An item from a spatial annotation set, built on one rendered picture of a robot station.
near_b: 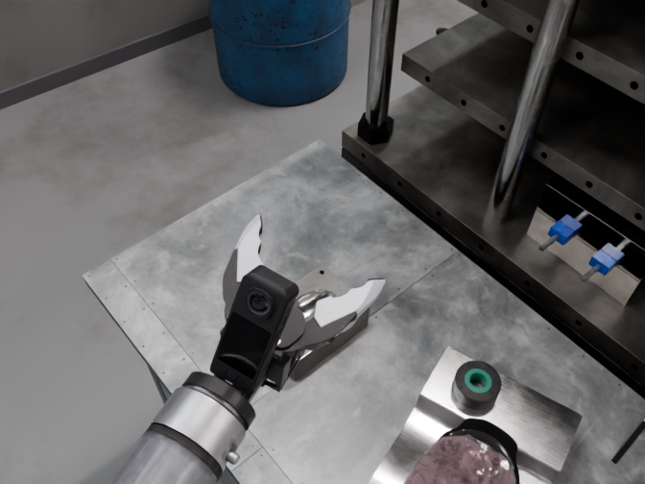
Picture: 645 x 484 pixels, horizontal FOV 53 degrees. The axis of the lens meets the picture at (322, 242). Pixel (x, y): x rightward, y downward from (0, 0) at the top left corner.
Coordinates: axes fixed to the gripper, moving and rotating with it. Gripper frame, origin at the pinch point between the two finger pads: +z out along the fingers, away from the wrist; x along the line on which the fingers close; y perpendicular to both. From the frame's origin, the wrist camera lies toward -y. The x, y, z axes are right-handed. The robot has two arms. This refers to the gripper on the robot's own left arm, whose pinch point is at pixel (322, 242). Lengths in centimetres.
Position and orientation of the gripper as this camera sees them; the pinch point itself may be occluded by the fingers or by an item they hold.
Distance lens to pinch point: 67.9
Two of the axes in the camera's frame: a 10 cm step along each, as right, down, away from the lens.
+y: -1.2, 5.8, 8.1
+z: 4.7, -6.8, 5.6
